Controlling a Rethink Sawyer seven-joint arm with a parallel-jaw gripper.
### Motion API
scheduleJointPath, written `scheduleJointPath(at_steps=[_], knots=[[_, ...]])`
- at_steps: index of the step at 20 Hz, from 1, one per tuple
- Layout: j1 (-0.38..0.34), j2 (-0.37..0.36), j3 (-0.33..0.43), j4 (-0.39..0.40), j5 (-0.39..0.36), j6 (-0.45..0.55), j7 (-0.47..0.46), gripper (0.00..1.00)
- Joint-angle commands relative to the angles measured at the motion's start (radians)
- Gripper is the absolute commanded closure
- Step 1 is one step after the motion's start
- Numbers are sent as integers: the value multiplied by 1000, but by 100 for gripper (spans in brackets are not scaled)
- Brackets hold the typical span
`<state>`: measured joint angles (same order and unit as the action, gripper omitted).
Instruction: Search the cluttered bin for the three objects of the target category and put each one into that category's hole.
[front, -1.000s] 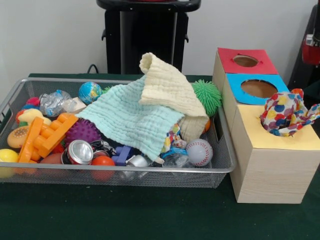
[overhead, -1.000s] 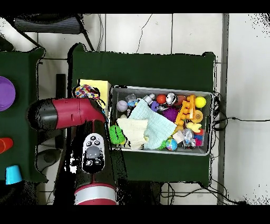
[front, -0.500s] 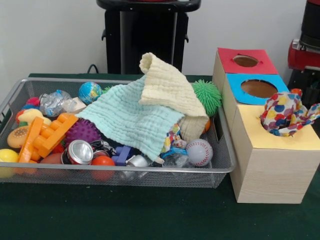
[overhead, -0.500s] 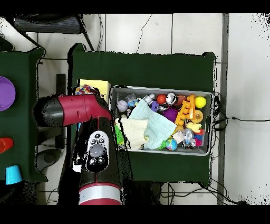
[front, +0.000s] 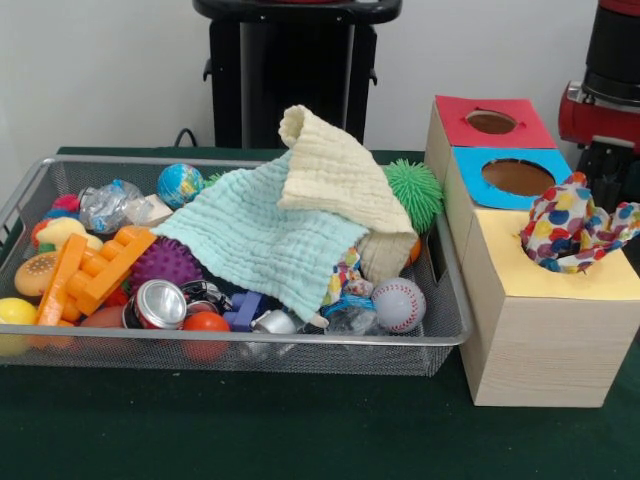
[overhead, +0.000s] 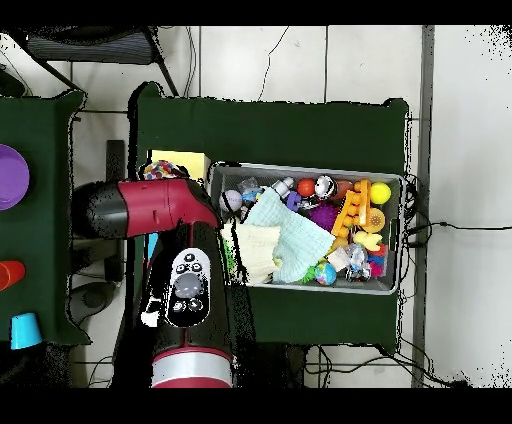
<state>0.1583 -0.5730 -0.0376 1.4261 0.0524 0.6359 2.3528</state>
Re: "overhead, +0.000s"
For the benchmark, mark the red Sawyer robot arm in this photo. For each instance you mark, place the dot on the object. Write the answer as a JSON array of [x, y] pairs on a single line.
[[160, 204]]

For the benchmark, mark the black chair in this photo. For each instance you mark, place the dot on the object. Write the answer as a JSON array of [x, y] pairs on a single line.
[[92, 48]]

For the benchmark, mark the mint green waffle cloth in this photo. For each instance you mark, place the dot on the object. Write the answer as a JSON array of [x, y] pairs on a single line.
[[300, 240]]

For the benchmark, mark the grey rounded base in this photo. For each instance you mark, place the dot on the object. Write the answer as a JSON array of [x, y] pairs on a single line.
[[94, 298]]

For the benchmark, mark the toy burger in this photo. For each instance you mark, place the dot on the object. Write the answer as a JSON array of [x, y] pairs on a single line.
[[375, 220]]

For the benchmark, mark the black post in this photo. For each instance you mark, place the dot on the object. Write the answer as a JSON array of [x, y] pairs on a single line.
[[116, 160]]

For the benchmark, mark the wooden box with three holes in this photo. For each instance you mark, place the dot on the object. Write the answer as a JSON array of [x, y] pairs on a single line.
[[192, 160]]

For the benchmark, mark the shallow mesh bin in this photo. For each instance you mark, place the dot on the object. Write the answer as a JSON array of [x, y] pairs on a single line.
[[360, 286]]

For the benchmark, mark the light blue cup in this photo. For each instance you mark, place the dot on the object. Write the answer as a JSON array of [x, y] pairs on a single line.
[[24, 330]]

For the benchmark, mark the orange plastic block toy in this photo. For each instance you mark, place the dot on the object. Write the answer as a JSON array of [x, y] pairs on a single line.
[[352, 208]]

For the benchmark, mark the globe print ball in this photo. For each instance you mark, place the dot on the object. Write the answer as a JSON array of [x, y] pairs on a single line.
[[326, 274]]

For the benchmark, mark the orange cup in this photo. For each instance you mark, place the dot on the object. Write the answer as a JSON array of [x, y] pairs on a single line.
[[12, 274]]

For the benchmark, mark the red ball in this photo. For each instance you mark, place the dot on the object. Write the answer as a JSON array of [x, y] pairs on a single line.
[[306, 187]]

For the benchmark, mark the pale yellow waffle cloth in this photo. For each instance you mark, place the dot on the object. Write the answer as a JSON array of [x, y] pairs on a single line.
[[256, 248]]

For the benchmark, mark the dark green table cloth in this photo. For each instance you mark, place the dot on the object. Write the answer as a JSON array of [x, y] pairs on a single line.
[[280, 132], [36, 240]]

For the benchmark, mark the yellow ball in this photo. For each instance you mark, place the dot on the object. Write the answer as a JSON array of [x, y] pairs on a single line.
[[380, 192]]

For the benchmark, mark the purple spiky ball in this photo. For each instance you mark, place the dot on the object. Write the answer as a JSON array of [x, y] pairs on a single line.
[[323, 216]]

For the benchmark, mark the purple bowl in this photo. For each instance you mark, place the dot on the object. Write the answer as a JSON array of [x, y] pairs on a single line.
[[12, 178]]

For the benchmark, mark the white baseball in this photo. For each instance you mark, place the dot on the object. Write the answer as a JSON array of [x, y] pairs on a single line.
[[232, 200]]

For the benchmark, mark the colourful polka dot cloth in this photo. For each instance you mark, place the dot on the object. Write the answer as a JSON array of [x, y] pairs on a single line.
[[160, 170]]

